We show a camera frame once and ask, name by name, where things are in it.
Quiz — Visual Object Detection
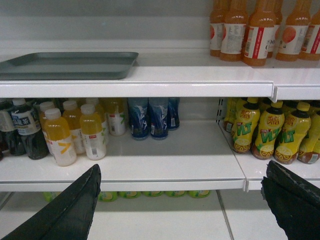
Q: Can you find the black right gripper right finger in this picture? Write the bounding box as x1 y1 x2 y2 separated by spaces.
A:
261 160 320 240

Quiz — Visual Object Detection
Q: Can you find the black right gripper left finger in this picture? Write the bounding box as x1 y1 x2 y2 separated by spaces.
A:
3 164 102 240

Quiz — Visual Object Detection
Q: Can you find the grey rectangular serving tray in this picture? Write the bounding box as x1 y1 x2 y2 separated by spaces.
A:
0 51 139 81

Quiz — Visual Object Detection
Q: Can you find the yellow lemon tea bottle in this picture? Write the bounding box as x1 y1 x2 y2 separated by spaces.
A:
274 101 311 165
251 100 285 160
232 97 261 154

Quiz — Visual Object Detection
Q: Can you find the yellow juice bottle white cap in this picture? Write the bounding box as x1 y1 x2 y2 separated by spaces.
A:
44 108 77 167

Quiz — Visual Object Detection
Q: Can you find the dark tea bottle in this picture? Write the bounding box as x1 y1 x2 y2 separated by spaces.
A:
11 98 49 160

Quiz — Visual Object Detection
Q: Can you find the blue water bottle left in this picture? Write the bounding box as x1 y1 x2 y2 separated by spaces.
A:
128 97 149 141

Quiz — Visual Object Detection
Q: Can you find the blue water bottle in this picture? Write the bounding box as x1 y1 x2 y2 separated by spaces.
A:
128 97 149 141
148 97 169 140

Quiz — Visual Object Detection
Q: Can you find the blue water bottle right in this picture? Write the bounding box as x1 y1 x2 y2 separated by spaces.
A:
148 97 169 140

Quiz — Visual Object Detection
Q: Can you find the orange juice bottle right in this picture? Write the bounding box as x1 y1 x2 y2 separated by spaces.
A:
275 0 312 62

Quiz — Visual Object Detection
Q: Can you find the white upper shelf board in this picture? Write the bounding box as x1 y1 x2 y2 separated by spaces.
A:
0 49 320 101

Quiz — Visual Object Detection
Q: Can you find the orange juice bottle white label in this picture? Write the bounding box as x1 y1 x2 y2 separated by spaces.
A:
219 0 248 62

